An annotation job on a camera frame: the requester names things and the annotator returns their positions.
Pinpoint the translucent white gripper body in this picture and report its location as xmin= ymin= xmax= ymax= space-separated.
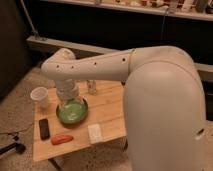
xmin=55 ymin=79 xmax=79 ymax=101

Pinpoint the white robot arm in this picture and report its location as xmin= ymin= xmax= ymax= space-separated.
xmin=42 ymin=46 xmax=206 ymax=171

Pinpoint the green bowl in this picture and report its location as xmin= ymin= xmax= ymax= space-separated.
xmin=56 ymin=97 xmax=88 ymax=125

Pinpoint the clear glass jar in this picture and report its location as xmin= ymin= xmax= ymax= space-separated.
xmin=87 ymin=80 xmax=97 ymax=94

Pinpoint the white rectangular block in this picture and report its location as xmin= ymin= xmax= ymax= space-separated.
xmin=88 ymin=124 xmax=103 ymax=144

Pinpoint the wooden table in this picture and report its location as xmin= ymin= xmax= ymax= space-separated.
xmin=33 ymin=81 xmax=126 ymax=161

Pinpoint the black tripod leg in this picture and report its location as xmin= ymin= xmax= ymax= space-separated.
xmin=0 ymin=142 xmax=26 ymax=155

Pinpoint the black cable on floor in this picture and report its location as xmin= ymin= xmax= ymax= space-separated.
xmin=0 ymin=122 xmax=35 ymax=141

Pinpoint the hanging black power cable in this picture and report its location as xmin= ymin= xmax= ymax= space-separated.
xmin=160 ymin=7 xmax=169 ymax=43

